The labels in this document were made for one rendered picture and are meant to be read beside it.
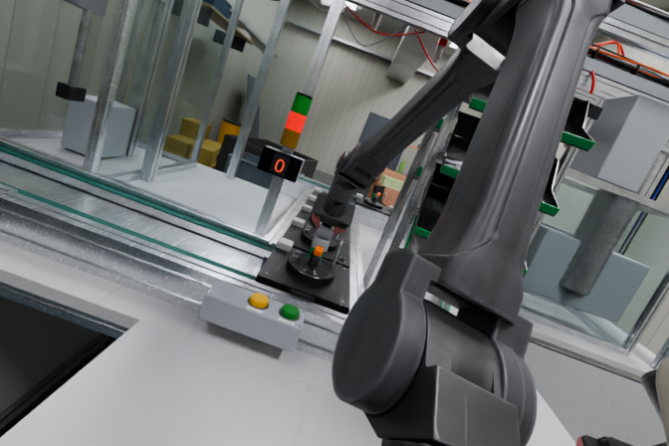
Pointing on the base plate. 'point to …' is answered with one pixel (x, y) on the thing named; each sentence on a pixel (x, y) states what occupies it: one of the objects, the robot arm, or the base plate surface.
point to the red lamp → (296, 121)
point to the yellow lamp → (290, 138)
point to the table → (187, 401)
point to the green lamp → (301, 105)
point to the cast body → (323, 236)
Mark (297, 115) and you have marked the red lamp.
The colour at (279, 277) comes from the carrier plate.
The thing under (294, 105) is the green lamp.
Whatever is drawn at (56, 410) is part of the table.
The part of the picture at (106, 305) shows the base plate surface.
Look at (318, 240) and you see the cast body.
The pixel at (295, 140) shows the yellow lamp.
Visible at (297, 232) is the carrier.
